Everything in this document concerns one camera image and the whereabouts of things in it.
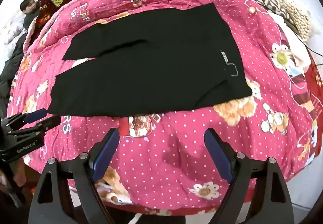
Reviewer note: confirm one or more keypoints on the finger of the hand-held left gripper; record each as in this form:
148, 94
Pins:
48, 122
35, 115

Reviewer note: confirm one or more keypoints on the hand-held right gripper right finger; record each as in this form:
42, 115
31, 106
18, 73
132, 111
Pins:
214, 149

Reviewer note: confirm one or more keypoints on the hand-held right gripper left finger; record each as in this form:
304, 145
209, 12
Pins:
108, 149

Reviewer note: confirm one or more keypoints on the black pants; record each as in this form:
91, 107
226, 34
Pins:
151, 67

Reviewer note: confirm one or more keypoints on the person's left hand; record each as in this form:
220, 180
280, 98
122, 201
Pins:
19, 173

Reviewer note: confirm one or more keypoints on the pink dotted bear-print quilt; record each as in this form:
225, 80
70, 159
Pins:
176, 158

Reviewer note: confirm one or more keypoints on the black clothing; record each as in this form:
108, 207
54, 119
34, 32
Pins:
12, 69

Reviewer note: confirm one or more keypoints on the grey patterned cloth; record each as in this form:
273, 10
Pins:
270, 1

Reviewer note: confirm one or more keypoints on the beige knitted cloth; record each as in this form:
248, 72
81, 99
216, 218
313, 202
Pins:
297, 14

